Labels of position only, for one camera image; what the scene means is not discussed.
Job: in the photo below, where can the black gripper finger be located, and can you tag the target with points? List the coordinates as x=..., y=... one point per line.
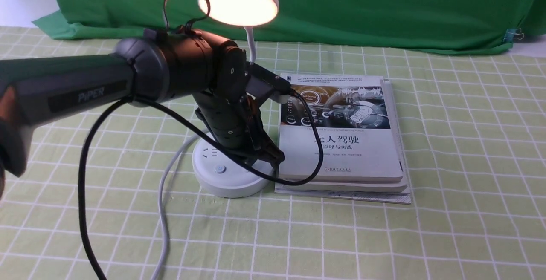
x=265, y=147

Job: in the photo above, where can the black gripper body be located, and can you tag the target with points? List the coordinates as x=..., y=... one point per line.
x=228, y=123

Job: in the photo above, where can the white desk lamp with socket base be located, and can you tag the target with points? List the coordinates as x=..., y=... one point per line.
x=215, y=172

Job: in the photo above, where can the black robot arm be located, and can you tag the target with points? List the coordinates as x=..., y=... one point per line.
x=155, y=68

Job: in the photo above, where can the top book with car cover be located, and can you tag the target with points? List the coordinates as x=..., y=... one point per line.
x=354, y=143

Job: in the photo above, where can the green checkered tablecloth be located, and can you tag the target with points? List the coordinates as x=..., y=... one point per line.
x=475, y=143

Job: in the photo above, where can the bottom thin paper booklet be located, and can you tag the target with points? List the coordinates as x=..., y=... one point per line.
x=360, y=134

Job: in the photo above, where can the green backdrop cloth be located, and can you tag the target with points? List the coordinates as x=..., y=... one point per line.
x=447, y=27

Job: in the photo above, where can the blue binder clip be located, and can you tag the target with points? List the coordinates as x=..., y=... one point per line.
x=513, y=35

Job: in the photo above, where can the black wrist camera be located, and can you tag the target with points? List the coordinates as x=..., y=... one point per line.
x=264, y=84

